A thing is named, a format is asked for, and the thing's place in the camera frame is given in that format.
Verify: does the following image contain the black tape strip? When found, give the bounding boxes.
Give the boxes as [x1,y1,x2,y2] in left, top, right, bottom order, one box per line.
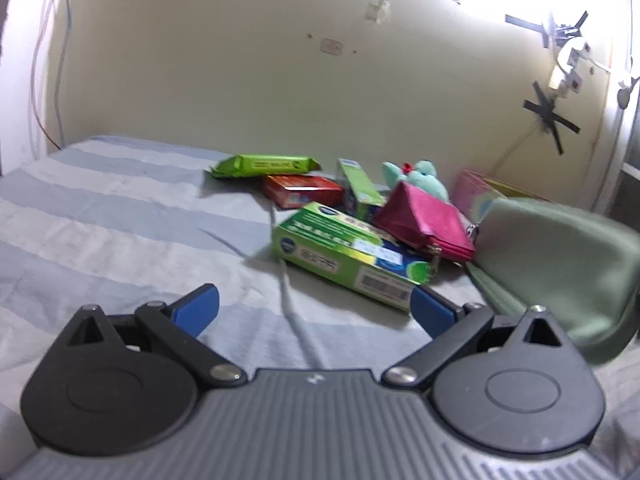
[505,10,588,50]

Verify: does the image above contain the beige wall bracket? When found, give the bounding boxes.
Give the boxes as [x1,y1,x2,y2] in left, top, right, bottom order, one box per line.
[365,0,392,23]

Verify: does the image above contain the large green cardboard box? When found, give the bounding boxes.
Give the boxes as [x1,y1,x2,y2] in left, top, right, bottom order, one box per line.
[271,201,436,313]

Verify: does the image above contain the grey wall cable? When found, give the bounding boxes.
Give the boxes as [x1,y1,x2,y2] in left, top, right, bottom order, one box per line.
[56,0,72,147]

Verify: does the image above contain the pink wall cable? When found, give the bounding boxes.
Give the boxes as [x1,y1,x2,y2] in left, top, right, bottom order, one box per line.
[27,0,63,151]

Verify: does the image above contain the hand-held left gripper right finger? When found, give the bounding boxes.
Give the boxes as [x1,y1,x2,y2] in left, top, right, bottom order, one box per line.
[381,286,566,390]

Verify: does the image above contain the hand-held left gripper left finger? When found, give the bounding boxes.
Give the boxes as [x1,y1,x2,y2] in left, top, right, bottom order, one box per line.
[65,283,247,389]

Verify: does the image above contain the striped bed sheet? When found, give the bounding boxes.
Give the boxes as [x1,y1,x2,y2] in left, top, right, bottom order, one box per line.
[0,135,640,480]

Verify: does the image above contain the white wall-mounted device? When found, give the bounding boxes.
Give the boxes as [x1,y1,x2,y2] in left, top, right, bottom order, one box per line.
[547,35,593,98]

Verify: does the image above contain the white window frame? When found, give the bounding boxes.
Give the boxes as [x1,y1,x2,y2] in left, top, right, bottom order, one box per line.
[592,0,640,221]

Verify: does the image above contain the small green and blue box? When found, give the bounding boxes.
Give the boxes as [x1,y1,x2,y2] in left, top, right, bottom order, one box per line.
[337,157,386,221]

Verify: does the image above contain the black tape cross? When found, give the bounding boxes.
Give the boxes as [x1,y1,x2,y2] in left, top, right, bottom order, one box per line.
[524,81,581,156]

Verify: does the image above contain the teal plush toy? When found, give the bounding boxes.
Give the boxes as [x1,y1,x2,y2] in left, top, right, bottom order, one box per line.
[382,160,451,203]

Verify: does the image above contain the green wipes packet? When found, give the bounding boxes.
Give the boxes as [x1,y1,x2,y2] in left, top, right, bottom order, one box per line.
[209,154,322,180]

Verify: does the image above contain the thin wall cable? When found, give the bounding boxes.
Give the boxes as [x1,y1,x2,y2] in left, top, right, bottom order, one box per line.
[492,125,543,177]

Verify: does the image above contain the magenta zip pouch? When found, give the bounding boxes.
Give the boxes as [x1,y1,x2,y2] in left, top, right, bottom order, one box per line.
[372,181,476,265]

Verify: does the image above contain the pink tin box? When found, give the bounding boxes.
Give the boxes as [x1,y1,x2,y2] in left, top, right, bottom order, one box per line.
[452,170,551,223]

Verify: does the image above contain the red cardboard box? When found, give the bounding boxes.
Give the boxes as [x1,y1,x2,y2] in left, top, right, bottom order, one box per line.
[262,174,346,210]

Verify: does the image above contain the sage green cloth bag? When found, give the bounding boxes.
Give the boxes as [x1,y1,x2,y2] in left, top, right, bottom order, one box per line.
[465,197,640,365]

